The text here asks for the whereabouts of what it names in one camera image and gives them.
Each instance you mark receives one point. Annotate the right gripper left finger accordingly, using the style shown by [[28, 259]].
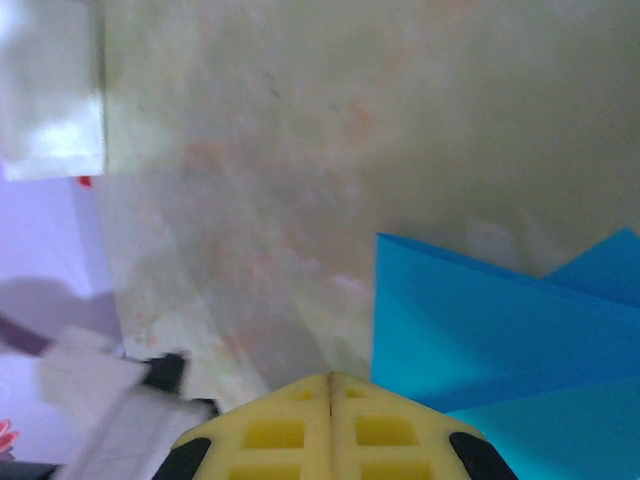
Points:
[[280, 407]]

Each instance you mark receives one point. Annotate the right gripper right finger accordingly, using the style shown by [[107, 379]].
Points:
[[435, 430]]

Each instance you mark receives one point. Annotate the teal cloth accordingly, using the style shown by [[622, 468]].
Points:
[[475, 325]]

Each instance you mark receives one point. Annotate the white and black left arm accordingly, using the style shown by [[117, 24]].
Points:
[[100, 390]]

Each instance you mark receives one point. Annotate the white square lidded box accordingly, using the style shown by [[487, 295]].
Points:
[[50, 100]]

